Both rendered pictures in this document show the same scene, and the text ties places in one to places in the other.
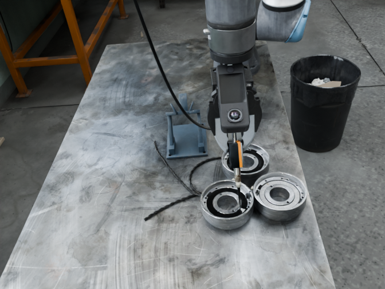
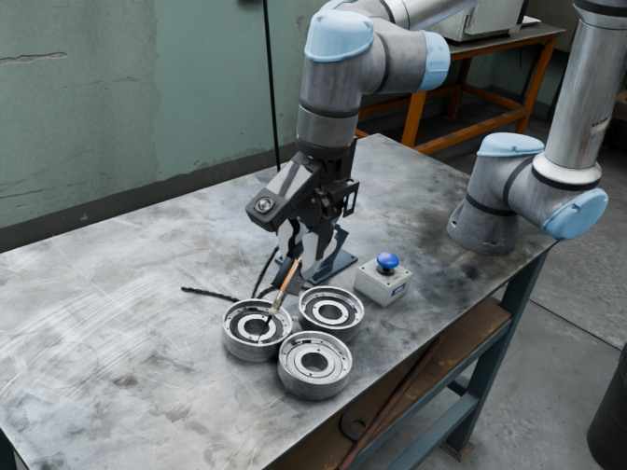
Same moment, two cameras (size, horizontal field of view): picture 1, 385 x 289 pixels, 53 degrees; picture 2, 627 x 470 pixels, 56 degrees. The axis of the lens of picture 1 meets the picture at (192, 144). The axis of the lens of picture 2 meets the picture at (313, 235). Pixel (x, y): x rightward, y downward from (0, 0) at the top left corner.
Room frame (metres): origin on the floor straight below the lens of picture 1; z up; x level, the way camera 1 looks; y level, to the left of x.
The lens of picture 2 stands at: (-0.01, -0.47, 1.43)
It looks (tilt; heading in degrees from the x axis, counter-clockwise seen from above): 32 degrees down; 33
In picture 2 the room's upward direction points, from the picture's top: 9 degrees clockwise
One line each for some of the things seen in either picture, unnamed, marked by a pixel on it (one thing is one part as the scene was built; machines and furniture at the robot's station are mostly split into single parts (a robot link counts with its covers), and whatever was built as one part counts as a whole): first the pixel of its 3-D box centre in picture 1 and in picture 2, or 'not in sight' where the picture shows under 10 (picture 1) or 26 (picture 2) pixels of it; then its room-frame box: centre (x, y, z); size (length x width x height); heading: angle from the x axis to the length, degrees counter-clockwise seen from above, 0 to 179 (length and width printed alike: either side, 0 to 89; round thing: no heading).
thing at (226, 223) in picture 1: (227, 204); (256, 331); (0.52, -0.05, 0.82); 0.10 x 0.10 x 0.04
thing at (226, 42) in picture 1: (229, 34); (325, 123); (0.58, -0.08, 1.15); 0.08 x 0.08 x 0.05
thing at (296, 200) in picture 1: (279, 197); (313, 366); (0.52, -0.16, 0.82); 0.08 x 0.08 x 0.02
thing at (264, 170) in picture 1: (245, 164); (329, 315); (0.63, -0.11, 0.82); 0.10 x 0.10 x 0.04
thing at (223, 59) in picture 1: (231, 77); (321, 178); (0.59, -0.08, 1.07); 0.09 x 0.08 x 0.12; 177
